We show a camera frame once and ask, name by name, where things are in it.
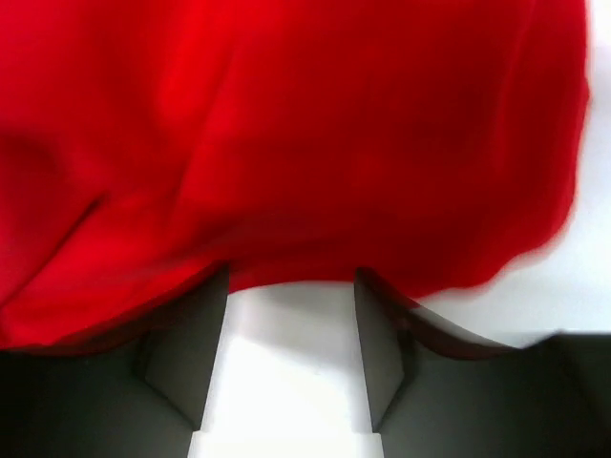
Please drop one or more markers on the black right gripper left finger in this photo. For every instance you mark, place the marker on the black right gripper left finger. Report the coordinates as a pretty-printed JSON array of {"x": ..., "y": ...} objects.
[{"x": 139, "y": 391}]

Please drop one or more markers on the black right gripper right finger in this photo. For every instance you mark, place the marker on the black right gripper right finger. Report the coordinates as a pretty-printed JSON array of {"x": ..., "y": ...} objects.
[{"x": 437, "y": 390}]

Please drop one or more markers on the red t shirt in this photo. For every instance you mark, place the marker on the red t shirt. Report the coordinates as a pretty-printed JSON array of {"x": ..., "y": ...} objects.
[{"x": 143, "y": 143}]

